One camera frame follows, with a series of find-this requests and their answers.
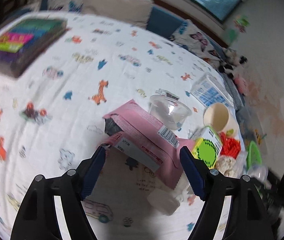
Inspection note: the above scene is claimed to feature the blue white carton box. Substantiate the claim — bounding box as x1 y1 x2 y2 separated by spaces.
190 74 234 108

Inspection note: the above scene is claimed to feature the clear plastic cup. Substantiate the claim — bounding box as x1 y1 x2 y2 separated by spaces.
149 89 192 131

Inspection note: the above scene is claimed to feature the orange mesh bag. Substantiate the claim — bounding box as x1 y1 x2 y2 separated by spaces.
219 132 241 159

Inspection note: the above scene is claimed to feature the green label juice bottle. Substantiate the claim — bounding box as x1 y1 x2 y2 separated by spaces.
191 126 222 169

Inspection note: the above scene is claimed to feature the butterfly print pillow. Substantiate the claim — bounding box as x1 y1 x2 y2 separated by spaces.
169 20 222 67

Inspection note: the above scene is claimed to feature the cow plush toy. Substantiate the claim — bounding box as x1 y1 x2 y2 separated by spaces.
218 48 248 80

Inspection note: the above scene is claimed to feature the green plastic basket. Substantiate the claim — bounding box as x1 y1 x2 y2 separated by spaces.
247 141 262 168

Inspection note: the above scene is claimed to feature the blue sofa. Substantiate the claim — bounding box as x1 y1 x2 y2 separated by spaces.
146 7 184 39

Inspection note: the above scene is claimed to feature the pink snack bag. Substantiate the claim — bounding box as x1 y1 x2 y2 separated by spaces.
103 100 195 190

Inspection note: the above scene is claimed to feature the white paper cup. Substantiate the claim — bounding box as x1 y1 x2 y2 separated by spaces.
203 102 239 138

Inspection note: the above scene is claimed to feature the pink plush toy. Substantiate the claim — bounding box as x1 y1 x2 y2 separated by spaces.
234 76 248 96

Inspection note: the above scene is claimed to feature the cartoon print table cloth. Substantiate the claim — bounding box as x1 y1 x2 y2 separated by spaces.
0 11 222 239

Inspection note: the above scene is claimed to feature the beige cushion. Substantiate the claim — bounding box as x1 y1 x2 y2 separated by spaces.
81 0 154 29

